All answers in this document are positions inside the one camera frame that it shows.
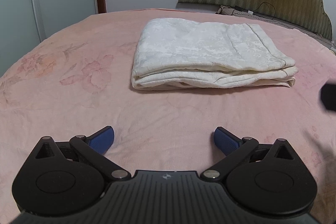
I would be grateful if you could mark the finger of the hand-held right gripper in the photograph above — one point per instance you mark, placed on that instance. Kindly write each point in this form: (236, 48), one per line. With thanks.
(329, 98)

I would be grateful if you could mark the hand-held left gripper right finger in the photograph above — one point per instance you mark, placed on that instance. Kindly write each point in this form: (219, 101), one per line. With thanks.
(225, 140)

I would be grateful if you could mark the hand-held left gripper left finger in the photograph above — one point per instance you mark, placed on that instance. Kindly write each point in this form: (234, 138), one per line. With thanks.
(102, 139)

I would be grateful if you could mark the white quilt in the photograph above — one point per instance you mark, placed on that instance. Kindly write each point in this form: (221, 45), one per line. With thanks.
(199, 50)

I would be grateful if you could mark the pink floral blanket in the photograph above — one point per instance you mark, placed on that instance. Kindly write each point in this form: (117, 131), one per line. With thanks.
(78, 108)

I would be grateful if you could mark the white charger plug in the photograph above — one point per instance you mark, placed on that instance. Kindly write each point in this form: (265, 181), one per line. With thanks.
(250, 12)

